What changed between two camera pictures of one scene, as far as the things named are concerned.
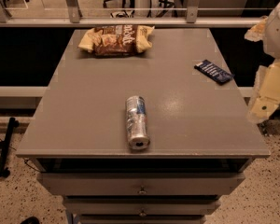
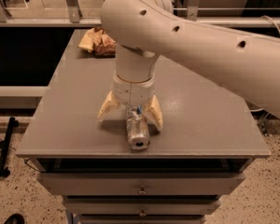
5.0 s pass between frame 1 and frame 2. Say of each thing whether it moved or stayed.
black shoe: moved
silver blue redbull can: stayed
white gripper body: moved
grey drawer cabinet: stayed
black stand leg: stayed
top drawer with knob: stayed
